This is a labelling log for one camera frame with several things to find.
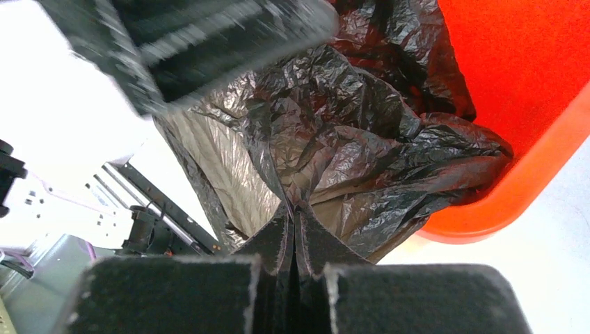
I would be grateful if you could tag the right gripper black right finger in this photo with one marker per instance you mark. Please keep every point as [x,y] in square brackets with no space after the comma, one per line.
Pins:
[341,292]

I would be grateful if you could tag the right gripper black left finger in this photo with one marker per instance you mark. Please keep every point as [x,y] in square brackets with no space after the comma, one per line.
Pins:
[245,292]

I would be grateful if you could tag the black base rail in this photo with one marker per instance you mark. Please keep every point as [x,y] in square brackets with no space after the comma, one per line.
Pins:
[189,236]

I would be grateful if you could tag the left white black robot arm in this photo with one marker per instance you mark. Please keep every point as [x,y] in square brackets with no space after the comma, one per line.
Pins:
[83,81]

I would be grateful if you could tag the orange plastic trash bin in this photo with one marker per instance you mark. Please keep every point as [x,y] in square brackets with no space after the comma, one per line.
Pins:
[526,64]

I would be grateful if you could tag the black plastic trash bag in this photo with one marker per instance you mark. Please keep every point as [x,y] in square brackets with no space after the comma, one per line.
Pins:
[374,133]

